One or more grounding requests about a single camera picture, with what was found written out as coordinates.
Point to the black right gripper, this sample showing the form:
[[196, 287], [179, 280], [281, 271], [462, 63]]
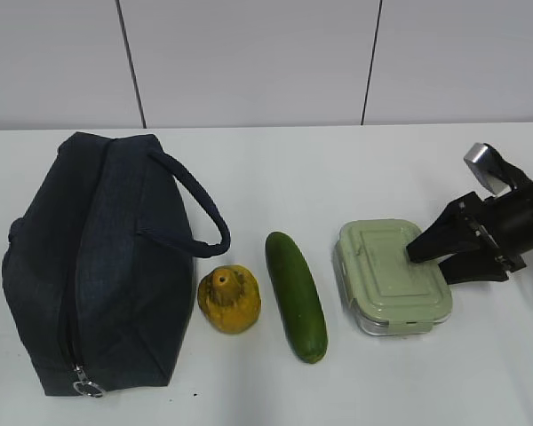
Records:
[[484, 238]]

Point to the green lidded glass container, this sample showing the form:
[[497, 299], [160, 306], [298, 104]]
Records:
[[384, 291]]

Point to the green cucumber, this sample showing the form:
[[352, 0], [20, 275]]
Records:
[[297, 297]]

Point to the yellow toy squash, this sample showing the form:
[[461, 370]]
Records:
[[229, 298]]

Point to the dark blue insulated lunch bag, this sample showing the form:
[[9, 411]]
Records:
[[99, 272]]

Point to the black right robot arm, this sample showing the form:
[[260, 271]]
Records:
[[480, 240]]

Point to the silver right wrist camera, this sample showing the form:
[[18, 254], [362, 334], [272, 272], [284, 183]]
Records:
[[489, 168]]

